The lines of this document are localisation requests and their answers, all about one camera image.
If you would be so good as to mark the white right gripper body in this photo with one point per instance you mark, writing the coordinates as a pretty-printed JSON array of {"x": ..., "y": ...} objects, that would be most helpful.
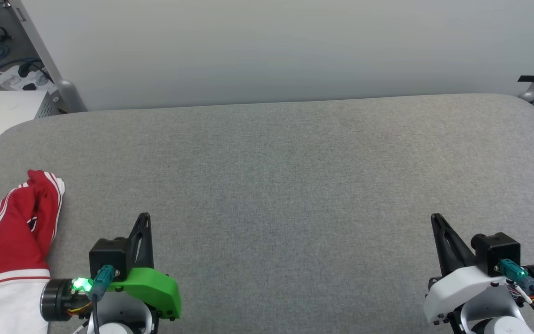
[{"x": 457, "y": 287}]

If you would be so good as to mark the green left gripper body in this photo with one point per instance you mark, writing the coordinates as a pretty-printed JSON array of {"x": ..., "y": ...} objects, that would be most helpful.
[{"x": 155, "y": 287}]

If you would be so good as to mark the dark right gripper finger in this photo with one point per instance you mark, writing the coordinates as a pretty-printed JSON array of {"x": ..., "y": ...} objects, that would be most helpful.
[{"x": 450, "y": 253}]

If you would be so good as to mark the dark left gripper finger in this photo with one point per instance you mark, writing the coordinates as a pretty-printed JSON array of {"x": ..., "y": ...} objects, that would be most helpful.
[{"x": 145, "y": 250}]

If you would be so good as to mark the red and white jersey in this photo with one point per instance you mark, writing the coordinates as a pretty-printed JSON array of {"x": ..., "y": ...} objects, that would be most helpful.
[{"x": 7, "y": 241}]

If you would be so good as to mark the white metal equipment box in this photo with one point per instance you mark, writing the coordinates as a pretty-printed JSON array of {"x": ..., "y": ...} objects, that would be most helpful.
[{"x": 16, "y": 109}]

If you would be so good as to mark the black tape strip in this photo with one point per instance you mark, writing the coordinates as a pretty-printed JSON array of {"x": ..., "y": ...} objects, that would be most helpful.
[{"x": 533, "y": 78}]

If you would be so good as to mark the white power strip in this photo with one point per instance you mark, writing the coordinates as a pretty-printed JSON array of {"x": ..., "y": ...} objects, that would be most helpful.
[{"x": 21, "y": 80}]

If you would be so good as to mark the white partition panel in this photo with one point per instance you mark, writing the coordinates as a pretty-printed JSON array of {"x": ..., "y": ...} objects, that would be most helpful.
[{"x": 271, "y": 51}]

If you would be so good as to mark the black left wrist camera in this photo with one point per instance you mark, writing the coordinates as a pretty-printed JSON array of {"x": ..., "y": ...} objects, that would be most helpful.
[{"x": 107, "y": 253}]

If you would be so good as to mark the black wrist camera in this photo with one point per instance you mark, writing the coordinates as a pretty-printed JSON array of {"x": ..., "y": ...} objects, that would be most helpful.
[
  {"x": 499, "y": 248},
  {"x": 107, "y": 253}
]

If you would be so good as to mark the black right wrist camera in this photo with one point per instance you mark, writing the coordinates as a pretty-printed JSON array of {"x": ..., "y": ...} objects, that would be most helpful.
[{"x": 499, "y": 248}]

